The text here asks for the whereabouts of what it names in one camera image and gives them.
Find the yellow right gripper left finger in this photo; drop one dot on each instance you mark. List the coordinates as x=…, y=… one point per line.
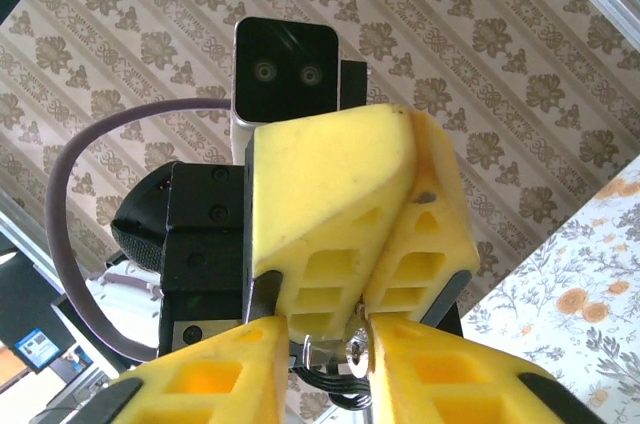
x=200, y=379

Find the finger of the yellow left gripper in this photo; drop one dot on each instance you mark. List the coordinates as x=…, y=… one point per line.
x=320, y=194
x=435, y=244

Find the computer monitor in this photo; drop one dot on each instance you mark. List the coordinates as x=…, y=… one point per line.
x=37, y=350

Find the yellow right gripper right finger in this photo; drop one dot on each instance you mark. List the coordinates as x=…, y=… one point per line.
x=465, y=384

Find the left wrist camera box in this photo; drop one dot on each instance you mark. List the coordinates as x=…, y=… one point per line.
x=285, y=69

